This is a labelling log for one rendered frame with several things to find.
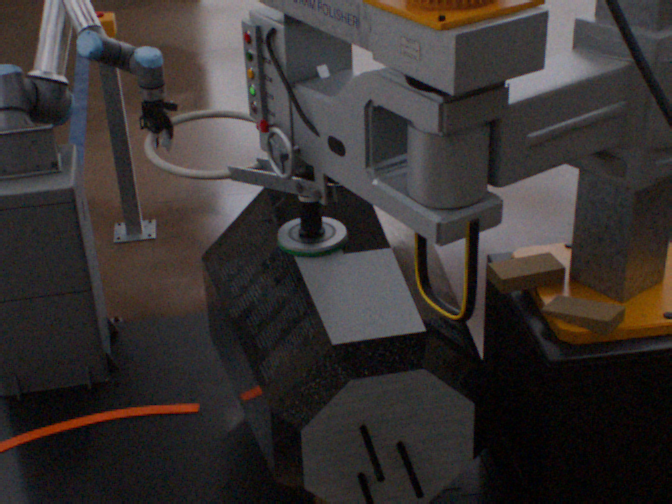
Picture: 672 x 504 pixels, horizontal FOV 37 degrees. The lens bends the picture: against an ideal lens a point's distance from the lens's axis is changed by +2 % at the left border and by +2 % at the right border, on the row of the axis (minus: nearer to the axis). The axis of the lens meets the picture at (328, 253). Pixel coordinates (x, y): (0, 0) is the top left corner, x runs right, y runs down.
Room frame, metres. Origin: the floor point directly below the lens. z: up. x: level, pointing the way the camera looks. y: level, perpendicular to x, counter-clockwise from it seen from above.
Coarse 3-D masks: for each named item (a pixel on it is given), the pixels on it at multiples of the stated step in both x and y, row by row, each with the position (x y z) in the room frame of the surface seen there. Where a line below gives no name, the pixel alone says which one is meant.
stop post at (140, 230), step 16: (112, 16) 4.44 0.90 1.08; (112, 32) 4.39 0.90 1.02; (112, 80) 4.40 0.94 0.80; (112, 96) 4.40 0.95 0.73; (112, 112) 4.40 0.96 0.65; (112, 128) 4.40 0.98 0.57; (112, 144) 4.40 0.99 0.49; (128, 144) 4.41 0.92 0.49; (128, 160) 4.40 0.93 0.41; (128, 176) 4.40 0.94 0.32; (128, 192) 4.40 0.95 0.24; (128, 208) 4.40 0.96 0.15; (128, 224) 4.40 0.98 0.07; (144, 224) 4.50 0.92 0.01; (128, 240) 4.34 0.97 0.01
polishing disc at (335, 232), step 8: (288, 224) 2.79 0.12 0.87; (296, 224) 2.79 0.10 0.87; (328, 224) 2.78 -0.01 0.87; (336, 224) 2.78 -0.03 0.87; (280, 232) 2.74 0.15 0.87; (288, 232) 2.74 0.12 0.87; (296, 232) 2.74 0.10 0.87; (328, 232) 2.73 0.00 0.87; (336, 232) 2.72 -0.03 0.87; (344, 232) 2.72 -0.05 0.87; (280, 240) 2.69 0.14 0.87; (288, 240) 2.69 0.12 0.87; (296, 240) 2.69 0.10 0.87; (304, 240) 2.68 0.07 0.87; (312, 240) 2.68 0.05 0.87; (320, 240) 2.68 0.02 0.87; (328, 240) 2.68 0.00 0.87; (336, 240) 2.67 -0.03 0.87; (288, 248) 2.66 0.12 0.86; (296, 248) 2.64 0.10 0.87; (304, 248) 2.63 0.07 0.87; (312, 248) 2.63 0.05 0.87; (320, 248) 2.63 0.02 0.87; (328, 248) 2.64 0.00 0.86
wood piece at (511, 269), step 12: (492, 264) 2.56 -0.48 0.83; (504, 264) 2.55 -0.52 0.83; (516, 264) 2.55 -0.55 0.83; (528, 264) 2.55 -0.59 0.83; (540, 264) 2.54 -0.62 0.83; (552, 264) 2.54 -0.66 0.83; (492, 276) 2.53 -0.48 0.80; (504, 276) 2.49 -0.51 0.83; (516, 276) 2.48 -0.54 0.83; (528, 276) 2.49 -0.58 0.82; (540, 276) 2.50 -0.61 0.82; (552, 276) 2.51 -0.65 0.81; (564, 276) 2.52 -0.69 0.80; (504, 288) 2.47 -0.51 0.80; (516, 288) 2.48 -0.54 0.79; (528, 288) 2.49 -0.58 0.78
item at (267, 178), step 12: (228, 168) 3.07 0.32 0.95; (240, 168) 3.00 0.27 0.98; (264, 168) 3.09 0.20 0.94; (288, 168) 2.94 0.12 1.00; (240, 180) 3.00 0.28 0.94; (252, 180) 2.92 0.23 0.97; (264, 180) 2.85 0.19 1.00; (276, 180) 2.78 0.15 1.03; (288, 180) 2.72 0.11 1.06; (300, 180) 2.66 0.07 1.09; (312, 180) 2.62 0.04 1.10; (300, 192) 2.65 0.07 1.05; (312, 192) 2.60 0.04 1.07; (336, 192) 2.53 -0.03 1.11
